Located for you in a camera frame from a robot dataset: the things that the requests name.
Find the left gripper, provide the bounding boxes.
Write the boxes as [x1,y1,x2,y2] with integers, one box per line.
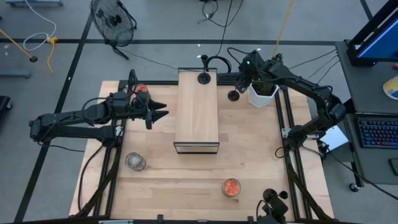
[132,90,170,131]

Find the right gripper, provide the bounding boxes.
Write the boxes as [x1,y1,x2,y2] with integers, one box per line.
[235,50,265,94]

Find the white plant pot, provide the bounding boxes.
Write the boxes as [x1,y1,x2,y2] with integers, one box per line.
[248,81,280,109]

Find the black floor fan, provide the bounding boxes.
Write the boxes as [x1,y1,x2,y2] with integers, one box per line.
[90,0,138,60]

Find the white paper sheet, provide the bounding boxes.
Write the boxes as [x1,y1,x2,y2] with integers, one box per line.
[319,125,349,152]

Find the grey desk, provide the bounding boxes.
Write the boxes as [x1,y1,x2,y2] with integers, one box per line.
[335,39,398,186]

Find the yellow rod with black foot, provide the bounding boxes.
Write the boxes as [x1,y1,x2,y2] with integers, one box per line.
[0,29,38,63]

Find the black backlit keyboard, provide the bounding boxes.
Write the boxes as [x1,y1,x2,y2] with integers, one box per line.
[357,117,398,149]

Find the grey metal base bar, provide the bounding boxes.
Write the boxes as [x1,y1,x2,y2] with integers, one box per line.
[5,0,64,7]
[0,70,32,79]

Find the black computer monitor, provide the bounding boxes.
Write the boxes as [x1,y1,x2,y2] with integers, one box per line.
[346,0,398,67]

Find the yellow and blue plate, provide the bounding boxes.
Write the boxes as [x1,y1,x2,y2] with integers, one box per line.
[382,74,398,100]

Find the black cable tray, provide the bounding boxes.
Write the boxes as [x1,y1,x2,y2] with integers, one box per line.
[216,72,249,85]

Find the black cable loop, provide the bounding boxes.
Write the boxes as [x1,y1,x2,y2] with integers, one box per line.
[205,55,233,74]

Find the wooden shelf with black frame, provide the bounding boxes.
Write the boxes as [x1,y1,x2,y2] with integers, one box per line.
[172,67,221,155]

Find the black floor cable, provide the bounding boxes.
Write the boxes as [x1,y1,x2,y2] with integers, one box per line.
[214,0,234,57]

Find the orange hanging rope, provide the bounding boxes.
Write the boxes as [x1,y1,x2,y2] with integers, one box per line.
[272,0,295,58]

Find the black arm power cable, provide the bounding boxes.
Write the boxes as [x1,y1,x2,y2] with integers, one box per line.
[76,144,106,213]

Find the yellow cable with plug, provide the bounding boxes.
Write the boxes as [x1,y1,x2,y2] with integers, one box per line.
[46,36,59,75]

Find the white cable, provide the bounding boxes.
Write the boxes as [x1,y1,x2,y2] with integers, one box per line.
[23,0,57,52]

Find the black desk cable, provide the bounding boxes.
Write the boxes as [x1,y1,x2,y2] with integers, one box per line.
[323,146,398,200]

